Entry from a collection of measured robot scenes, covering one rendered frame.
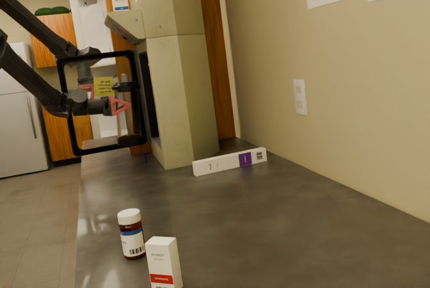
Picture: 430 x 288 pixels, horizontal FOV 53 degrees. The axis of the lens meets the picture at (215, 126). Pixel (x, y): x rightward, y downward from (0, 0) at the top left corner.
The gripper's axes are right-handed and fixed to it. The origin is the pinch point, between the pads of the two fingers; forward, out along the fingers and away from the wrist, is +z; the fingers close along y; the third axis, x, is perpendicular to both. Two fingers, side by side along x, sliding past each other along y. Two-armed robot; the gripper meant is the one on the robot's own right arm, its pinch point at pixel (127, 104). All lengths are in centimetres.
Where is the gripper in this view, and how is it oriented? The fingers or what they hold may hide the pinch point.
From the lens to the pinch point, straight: 169.0
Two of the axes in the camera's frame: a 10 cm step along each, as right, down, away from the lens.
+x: 0.5, 9.9, 1.4
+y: -3.3, -1.1, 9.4
